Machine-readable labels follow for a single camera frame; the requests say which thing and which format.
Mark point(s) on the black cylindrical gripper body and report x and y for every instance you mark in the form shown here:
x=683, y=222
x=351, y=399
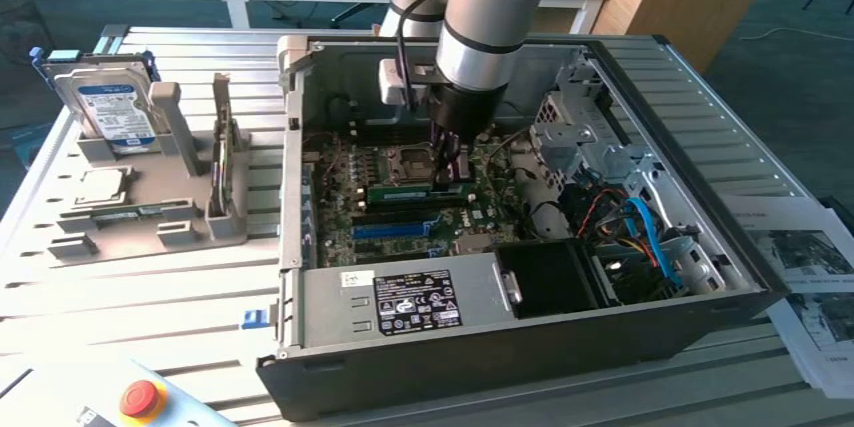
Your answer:
x=468, y=107

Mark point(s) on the green RAM stick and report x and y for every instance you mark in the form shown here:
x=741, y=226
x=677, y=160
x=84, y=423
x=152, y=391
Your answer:
x=400, y=194
x=127, y=213

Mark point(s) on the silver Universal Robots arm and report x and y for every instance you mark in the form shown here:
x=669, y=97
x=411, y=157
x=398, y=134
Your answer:
x=476, y=7

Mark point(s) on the CPU socket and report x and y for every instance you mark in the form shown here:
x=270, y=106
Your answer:
x=407, y=162

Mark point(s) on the black expansion slot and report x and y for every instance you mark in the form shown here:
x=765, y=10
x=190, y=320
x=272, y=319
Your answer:
x=400, y=209

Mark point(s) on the blue expansion slot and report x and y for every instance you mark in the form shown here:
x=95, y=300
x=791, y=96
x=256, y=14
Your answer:
x=394, y=231

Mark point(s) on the green motherboard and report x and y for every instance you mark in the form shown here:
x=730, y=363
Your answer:
x=400, y=242

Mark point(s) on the silver disk bay cage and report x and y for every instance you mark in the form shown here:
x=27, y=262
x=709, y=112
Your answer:
x=601, y=152

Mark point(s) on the black fan shroud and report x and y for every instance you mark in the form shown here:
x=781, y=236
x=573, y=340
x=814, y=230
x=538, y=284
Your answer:
x=547, y=277

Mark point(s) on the grey power supply unit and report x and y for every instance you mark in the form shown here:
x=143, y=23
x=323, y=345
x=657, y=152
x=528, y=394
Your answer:
x=400, y=297

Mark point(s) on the black open PC case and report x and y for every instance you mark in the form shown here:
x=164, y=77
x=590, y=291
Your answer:
x=534, y=362

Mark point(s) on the blue plastic clip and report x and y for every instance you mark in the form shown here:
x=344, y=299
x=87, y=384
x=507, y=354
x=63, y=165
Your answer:
x=254, y=320

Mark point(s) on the grey parts rack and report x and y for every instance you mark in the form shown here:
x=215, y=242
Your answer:
x=133, y=227

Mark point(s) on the hard disk with blue label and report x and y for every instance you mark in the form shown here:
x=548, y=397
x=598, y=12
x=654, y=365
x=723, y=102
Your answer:
x=109, y=107

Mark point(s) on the silver CPU chip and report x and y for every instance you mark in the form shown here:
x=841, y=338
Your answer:
x=100, y=187

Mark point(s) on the printed paper sheets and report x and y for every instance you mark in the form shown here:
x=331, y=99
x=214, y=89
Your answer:
x=807, y=267

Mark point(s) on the red emergency stop button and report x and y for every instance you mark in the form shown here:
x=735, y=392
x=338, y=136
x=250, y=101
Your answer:
x=143, y=398

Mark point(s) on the grey control box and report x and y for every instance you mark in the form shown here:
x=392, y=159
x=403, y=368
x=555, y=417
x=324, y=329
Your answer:
x=100, y=397

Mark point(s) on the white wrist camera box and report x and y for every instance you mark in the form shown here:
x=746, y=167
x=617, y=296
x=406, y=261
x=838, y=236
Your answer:
x=394, y=82

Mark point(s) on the blue plastic bracket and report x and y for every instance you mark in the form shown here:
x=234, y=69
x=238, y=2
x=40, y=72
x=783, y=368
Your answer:
x=56, y=54

